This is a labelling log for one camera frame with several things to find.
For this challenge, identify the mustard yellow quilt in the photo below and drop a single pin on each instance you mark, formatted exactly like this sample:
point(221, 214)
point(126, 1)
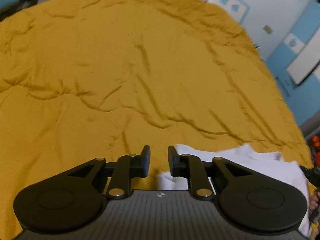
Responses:
point(100, 80)

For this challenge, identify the white printed sweatshirt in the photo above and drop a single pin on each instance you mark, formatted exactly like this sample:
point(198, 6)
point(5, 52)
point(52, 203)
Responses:
point(262, 162)

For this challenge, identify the orange and black object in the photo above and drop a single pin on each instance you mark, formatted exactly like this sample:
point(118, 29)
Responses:
point(315, 150)

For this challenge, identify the beige wall switch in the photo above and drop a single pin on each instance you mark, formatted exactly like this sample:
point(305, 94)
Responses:
point(267, 29)

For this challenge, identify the blue and white wardrobe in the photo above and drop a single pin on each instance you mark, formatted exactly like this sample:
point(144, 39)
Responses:
point(282, 62)

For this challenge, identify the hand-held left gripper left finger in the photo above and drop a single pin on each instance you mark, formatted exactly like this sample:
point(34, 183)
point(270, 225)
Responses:
point(147, 160)

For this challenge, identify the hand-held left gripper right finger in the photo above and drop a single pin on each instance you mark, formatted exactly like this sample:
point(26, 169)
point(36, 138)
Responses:
point(172, 161)

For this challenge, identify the person's right hand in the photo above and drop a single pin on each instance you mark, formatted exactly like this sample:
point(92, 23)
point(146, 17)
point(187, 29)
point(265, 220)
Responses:
point(315, 202)

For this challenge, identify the white board with black frame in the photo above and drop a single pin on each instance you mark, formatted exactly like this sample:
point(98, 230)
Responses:
point(305, 60)

